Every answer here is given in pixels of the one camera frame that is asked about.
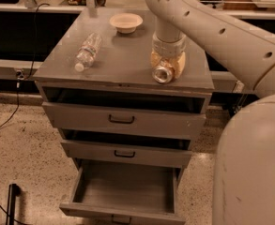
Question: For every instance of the bottom grey open drawer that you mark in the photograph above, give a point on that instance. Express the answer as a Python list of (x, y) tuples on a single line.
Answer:
[(124, 194)]

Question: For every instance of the white paper bowl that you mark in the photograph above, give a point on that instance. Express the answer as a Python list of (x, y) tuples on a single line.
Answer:
[(126, 23)]

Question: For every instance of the top grey drawer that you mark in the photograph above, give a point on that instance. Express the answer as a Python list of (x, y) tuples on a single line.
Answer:
[(177, 125)]

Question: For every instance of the orange soda can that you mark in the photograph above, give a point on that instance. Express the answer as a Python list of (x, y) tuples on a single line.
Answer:
[(163, 74)]

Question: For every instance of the black floor stand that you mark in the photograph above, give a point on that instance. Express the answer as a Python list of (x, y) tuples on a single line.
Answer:
[(13, 192)]

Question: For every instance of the clear plastic water bottle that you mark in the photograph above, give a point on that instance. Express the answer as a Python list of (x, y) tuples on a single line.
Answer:
[(87, 53)]

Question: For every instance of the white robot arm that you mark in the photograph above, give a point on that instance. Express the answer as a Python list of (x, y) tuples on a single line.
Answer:
[(244, 175)]

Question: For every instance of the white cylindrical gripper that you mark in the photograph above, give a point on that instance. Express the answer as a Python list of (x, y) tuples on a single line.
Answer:
[(168, 47)]

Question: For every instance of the middle grey drawer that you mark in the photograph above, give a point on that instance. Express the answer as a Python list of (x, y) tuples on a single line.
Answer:
[(132, 154)]

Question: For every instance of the grey metal drawer cabinet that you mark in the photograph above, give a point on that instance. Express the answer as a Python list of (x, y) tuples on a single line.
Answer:
[(121, 77)]

